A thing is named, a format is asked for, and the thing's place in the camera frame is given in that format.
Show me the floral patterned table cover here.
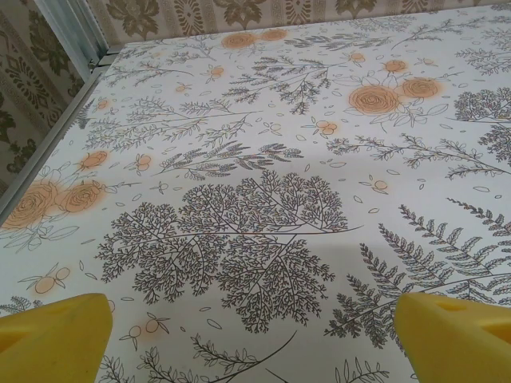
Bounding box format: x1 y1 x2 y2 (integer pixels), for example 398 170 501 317
0 6 511 383

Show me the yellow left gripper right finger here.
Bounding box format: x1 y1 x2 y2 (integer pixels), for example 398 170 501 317
394 292 511 383

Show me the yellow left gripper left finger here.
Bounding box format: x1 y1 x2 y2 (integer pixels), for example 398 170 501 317
0 293 114 383

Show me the aluminium frame corner post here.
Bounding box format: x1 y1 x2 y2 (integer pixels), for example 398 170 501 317
38 0 119 81

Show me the aluminium frame side rail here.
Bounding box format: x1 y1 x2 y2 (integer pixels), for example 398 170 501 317
0 47 117 228

